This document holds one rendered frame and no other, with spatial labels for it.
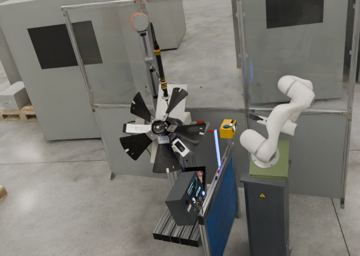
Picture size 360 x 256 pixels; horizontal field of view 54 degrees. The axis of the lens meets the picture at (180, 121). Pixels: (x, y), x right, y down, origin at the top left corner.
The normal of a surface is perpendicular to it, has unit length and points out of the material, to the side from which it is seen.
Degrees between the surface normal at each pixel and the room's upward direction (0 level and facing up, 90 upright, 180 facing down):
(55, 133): 90
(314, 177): 90
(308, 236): 0
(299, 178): 90
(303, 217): 0
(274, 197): 90
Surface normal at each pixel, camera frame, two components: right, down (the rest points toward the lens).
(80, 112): -0.15, 0.50
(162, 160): 0.23, -0.26
